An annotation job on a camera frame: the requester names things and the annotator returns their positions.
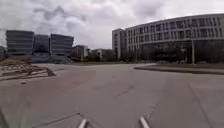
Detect grey paved slab plaza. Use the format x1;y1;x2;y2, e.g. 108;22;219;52
0;62;224;128

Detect small distant building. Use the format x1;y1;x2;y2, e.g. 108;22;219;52
71;44;90;61

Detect large curved grey building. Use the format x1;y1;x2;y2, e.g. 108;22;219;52
111;13;224;65

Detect robot's own part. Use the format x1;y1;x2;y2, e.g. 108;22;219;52
138;116;151;128
77;118;89;128

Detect low raised kerb strip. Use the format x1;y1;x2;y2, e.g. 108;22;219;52
133;63;224;76

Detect grey striped block building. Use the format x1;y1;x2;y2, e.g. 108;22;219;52
5;29;75;63

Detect low stepped paving area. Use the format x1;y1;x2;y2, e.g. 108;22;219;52
0;62;57;82

